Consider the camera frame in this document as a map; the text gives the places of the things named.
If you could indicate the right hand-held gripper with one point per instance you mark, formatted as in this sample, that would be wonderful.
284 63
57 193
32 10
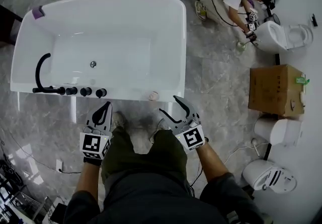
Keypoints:
191 135

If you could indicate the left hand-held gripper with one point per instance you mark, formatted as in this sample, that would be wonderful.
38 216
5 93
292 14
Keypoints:
94 143

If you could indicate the pink bottle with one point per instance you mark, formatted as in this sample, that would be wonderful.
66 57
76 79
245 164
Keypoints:
153 96

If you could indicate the white bathtub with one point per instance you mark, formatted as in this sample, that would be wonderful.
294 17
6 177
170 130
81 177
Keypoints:
118 29

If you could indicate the person's left forearm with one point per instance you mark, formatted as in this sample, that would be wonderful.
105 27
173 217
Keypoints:
88 179

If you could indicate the person's right forearm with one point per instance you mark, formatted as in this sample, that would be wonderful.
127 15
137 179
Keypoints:
210 160

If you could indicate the metal bathtub drain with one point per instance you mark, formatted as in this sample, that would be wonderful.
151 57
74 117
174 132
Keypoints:
93 64

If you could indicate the person's left shoe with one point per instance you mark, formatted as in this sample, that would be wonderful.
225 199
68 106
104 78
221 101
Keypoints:
118 120

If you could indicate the person's shoe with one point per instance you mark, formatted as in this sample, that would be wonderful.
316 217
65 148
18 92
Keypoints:
118 120
159 128

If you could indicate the person's right shoe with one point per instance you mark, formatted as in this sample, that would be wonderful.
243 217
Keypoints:
159 128

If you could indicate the black faucet knob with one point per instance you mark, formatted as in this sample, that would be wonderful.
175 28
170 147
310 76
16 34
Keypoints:
71 90
100 92
85 91

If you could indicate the person's green trousers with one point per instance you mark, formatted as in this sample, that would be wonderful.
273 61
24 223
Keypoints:
141 157

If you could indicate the white floor socket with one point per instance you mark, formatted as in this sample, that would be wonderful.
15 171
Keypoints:
59 165

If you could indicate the white toilet brush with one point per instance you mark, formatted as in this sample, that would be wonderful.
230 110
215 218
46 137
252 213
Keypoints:
255 144

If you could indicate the person's dark top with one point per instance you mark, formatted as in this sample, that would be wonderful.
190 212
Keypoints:
156 200

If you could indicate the small pale green cup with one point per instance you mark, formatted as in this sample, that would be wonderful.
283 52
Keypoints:
240 45

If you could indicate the brown cardboard box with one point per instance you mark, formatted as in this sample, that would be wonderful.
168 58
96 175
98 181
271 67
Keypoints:
274 89

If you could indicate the white toilet with closed lid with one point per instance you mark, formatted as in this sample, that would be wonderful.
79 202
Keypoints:
279 131

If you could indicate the white toilet with slotted seat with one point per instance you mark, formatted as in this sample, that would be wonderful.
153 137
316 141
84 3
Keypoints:
266 176

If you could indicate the metal equipment rack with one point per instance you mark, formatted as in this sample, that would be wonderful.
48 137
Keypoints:
17 197

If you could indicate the small white tube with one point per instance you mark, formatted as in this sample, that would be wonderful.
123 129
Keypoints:
302 99

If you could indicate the green packet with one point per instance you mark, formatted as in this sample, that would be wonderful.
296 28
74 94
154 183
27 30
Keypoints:
302 80

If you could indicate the white toilet with open lid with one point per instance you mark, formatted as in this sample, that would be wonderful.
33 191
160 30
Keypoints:
281 36

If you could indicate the dark wooden furniture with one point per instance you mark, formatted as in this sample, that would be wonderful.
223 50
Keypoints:
7 25

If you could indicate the black mesh bin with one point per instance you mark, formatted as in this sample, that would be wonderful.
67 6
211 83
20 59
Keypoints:
274 18

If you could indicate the small black bracket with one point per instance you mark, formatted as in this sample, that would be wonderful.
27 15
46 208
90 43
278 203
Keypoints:
314 20

